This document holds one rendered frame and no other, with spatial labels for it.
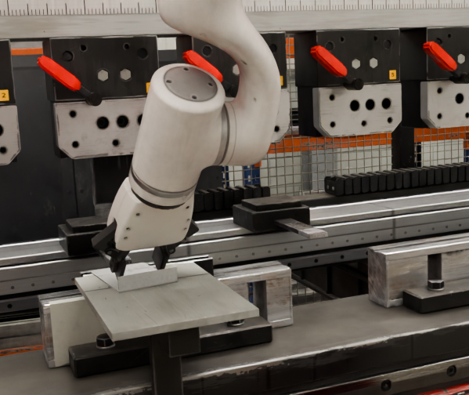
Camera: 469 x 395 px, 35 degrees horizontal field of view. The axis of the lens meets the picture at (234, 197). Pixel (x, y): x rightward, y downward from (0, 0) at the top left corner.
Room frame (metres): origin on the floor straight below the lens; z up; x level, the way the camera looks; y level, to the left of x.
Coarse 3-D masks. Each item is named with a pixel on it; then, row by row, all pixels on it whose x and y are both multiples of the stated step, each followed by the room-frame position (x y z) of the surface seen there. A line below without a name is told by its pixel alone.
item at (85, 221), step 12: (60, 228) 1.30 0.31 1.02; (72, 228) 1.25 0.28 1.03; (84, 228) 1.25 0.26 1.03; (96, 228) 1.26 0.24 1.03; (60, 240) 1.31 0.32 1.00; (72, 240) 1.24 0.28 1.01; (84, 240) 1.24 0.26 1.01; (72, 252) 1.24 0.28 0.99; (84, 252) 1.24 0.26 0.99; (96, 252) 1.25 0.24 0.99; (108, 264) 1.12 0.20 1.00
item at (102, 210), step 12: (108, 156) 1.07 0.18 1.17; (120, 156) 1.07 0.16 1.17; (132, 156) 1.08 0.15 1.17; (96, 168) 1.06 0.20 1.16; (108, 168) 1.07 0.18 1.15; (120, 168) 1.07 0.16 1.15; (96, 180) 1.06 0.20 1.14; (108, 180) 1.07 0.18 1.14; (120, 180) 1.07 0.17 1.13; (96, 192) 1.06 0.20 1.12; (108, 192) 1.07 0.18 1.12; (96, 204) 1.06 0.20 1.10; (108, 204) 1.07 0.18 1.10; (96, 216) 1.07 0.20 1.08; (108, 216) 1.08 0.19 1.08
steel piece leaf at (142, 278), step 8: (128, 272) 1.05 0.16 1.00; (136, 272) 1.05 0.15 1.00; (144, 272) 0.97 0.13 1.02; (152, 272) 0.97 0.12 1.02; (160, 272) 0.98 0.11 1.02; (168, 272) 0.98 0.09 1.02; (176, 272) 0.99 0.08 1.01; (104, 280) 1.01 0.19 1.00; (112, 280) 1.01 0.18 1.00; (120, 280) 0.95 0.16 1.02; (128, 280) 0.96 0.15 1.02; (136, 280) 0.96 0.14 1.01; (144, 280) 0.97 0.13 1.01; (152, 280) 0.97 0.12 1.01; (160, 280) 0.98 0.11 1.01; (168, 280) 0.98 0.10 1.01; (176, 280) 0.99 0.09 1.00; (120, 288) 0.95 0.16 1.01; (128, 288) 0.96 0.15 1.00; (136, 288) 0.96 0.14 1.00
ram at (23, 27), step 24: (0, 24) 0.99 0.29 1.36; (24, 24) 1.00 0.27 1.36; (48, 24) 1.01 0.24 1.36; (72, 24) 1.03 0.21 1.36; (96, 24) 1.04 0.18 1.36; (120, 24) 1.05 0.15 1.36; (144, 24) 1.06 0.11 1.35; (264, 24) 1.12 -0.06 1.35; (288, 24) 1.14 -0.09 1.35; (312, 24) 1.15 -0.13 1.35; (336, 24) 1.17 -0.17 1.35; (360, 24) 1.18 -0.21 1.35; (384, 24) 1.20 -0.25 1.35; (408, 24) 1.21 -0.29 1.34; (432, 24) 1.23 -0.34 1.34; (456, 24) 1.25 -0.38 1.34
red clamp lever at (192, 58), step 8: (184, 56) 1.05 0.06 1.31; (192, 56) 1.04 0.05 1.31; (200, 56) 1.05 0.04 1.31; (192, 64) 1.04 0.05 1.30; (200, 64) 1.05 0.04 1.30; (208, 64) 1.05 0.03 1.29; (216, 72) 1.05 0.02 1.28; (224, 80) 1.06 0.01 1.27; (224, 88) 1.07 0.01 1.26; (232, 88) 1.06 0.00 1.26; (232, 96) 1.06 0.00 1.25
